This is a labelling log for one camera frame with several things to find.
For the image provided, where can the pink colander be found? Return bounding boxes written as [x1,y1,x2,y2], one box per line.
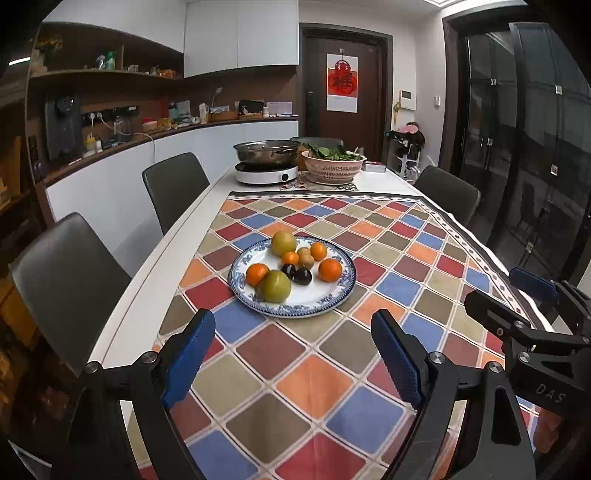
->
[301,154,368,184]

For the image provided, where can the white base cabinet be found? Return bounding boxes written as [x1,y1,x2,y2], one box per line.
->
[44,119,300,227]

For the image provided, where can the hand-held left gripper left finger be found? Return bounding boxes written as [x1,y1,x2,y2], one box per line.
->
[64,308,217,480]

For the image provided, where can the yellow flower bouquet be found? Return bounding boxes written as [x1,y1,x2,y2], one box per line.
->
[34,37,64,58]

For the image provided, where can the yellow-green apple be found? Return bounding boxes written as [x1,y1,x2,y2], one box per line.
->
[270,231,297,257]

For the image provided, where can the blue patterned white plate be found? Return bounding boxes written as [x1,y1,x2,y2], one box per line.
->
[228,235,357,319]

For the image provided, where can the large orange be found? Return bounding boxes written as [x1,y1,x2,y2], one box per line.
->
[318,258,343,282]
[246,263,270,287]

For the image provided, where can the stainless steel pot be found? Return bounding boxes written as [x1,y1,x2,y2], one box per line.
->
[233,140,302,168]

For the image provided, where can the white storage rack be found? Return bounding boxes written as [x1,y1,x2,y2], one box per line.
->
[388,122,426,178]

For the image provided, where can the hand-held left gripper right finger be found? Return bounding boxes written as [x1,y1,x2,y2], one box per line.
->
[370,309,537,480]

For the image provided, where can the colourful checkered tablecloth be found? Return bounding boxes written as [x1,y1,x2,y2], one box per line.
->
[124,191,555,480]

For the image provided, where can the white induction cooker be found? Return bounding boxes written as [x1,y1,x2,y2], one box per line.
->
[235,161,299,186]

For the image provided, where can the green apple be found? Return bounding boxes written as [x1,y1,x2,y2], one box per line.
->
[257,270,293,304]

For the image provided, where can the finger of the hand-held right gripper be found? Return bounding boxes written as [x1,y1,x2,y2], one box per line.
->
[509,266,591,333]
[463,289,591,357]

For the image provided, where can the grey dining chair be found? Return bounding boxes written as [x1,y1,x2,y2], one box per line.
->
[9,212,132,374]
[142,152,211,236]
[413,165,482,229]

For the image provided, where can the black framed glass door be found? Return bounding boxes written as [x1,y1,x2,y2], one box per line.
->
[443,9,591,296]

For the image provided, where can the white upper cabinet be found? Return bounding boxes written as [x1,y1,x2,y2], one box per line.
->
[184,0,300,78]

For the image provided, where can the wall poster with red ornament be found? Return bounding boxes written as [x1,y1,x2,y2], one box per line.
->
[326,53,360,113]

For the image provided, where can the brown door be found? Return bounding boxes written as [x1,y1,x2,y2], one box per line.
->
[299,23,393,162]

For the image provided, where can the green leafy vegetables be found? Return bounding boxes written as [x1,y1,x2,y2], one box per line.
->
[302,144,365,162]

